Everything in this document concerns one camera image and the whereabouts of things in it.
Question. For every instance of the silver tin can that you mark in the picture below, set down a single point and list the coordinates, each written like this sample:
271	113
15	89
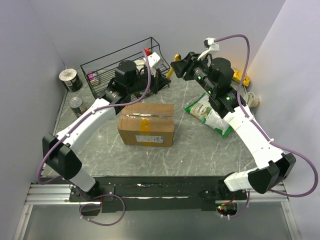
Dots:
78	106

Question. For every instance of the white Chobani yogurt cup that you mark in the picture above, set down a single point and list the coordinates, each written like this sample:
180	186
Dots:
140	63

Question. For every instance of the yogurt cup on side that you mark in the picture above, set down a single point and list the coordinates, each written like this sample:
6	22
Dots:
252	100

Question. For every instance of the small purple yogurt cup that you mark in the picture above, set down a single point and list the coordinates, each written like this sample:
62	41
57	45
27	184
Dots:
93	77

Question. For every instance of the aluminium rail frame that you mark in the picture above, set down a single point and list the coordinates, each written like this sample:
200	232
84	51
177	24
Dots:
58	194

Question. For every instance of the yellow Lays chip bag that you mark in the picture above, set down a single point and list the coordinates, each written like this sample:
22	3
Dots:
237	76

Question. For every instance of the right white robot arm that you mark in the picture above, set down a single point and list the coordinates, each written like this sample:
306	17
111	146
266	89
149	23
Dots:
215	75

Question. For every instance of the green snack bag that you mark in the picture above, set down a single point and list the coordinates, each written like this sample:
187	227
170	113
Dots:
203	111

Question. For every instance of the black wire basket rack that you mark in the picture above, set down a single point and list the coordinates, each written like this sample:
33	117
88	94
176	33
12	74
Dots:
106	65

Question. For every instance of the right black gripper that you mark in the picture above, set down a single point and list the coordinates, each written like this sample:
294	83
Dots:
190	62

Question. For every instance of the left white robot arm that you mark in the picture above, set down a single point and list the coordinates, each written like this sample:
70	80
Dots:
129	85

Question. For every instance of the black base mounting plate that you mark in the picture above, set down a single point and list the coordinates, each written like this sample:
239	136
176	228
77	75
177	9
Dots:
149	193

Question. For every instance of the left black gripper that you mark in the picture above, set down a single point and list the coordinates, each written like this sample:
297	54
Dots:
158	82

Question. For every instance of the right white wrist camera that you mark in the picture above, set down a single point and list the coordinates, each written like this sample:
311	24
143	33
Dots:
211	46

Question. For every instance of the brown cardboard express box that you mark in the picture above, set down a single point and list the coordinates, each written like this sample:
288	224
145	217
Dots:
147	124

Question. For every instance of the black can white lid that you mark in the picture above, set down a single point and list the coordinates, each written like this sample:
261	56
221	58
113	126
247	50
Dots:
70	79

